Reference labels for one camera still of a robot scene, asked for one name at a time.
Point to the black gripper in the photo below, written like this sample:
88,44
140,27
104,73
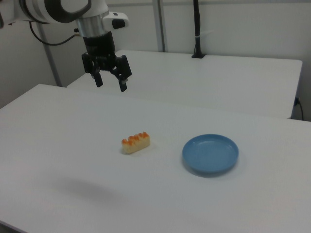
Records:
99,48

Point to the bread with orange topping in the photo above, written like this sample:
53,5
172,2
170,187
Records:
136,145

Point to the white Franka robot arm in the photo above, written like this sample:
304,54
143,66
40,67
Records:
36,9

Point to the blue round plate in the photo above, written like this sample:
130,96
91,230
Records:
210,155

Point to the black pole with clamp base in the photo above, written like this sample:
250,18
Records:
198,24

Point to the grey metal partition post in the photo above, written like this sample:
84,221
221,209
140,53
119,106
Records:
161,24
51,60

